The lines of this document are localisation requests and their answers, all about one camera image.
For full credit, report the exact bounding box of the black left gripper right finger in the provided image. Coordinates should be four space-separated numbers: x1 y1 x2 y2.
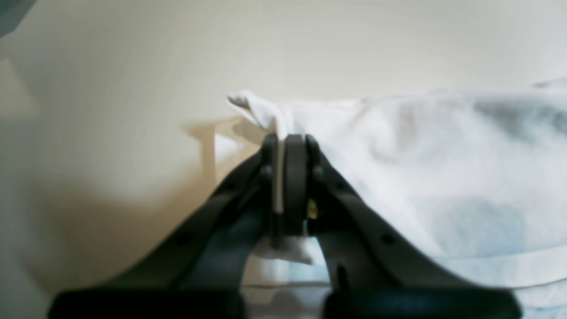
283 135 522 319

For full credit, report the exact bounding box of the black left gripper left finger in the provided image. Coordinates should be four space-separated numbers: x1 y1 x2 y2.
48 134 278 319

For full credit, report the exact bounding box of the white T-shirt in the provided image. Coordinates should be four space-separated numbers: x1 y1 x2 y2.
227 78 566 319

